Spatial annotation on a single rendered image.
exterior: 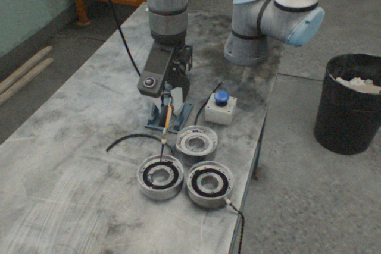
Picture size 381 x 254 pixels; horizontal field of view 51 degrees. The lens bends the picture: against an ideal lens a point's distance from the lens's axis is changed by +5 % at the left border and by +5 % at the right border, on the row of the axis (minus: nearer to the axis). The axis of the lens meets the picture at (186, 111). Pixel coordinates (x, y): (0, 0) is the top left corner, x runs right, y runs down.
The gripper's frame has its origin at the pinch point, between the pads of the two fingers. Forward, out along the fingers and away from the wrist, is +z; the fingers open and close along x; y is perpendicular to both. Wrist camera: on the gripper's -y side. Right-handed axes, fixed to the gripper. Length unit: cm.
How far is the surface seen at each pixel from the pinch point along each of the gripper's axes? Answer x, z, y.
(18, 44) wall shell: 151, 82, 123
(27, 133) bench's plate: 36.7, 13.2, -4.5
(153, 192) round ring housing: -1.8, 9.7, -15.2
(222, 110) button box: -9.9, 8.7, 14.3
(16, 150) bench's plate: 35.7, 13.2, -10.2
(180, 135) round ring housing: -1.6, 10.3, 3.2
